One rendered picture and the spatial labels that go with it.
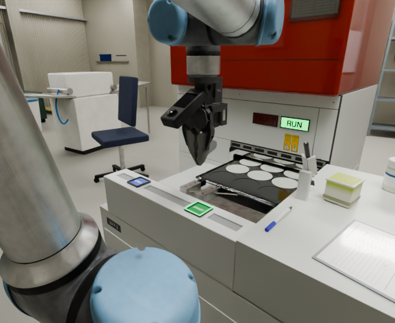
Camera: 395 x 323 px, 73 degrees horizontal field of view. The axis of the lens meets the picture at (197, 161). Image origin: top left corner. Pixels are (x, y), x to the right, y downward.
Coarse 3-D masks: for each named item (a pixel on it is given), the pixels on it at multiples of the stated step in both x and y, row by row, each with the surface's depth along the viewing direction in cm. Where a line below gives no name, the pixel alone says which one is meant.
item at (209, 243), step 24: (120, 192) 87; (144, 192) 81; (168, 192) 81; (120, 216) 92; (144, 216) 81; (168, 216) 73; (192, 216) 68; (216, 216) 69; (168, 240) 76; (192, 240) 69; (216, 240) 62; (192, 264) 71; (216, 264) 65
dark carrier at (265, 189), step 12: (252, 168) 115; (288, 168) 115; (216, 180) 104; (228, 180) 104; (240, 180) 104; (252, 180) 104; (264, 180) 104; (252, 192) 94; (264, 192) 94; (276, 192) 94; (288, 192) 94
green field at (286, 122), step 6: (282, 120) 109; (288, 120) 108; (294, 120) 106; (300, 120) 104; (306, 120) 103; (282, 126) 110; (288, 126) 108; (294, 126) 106; (300, 126) 105; (306, 126) 103
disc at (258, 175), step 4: (248, 172) 111; (252, 172) 111; (256, 172) 111; (260, 172) 111; (264, 172) 111; (268, 172) 111; (248, 176) 107; (252, 176) 107; (256, 176) 107; (260, 176) 107; (264, 176) 107; (268, 176) 107; (272, 176) 107
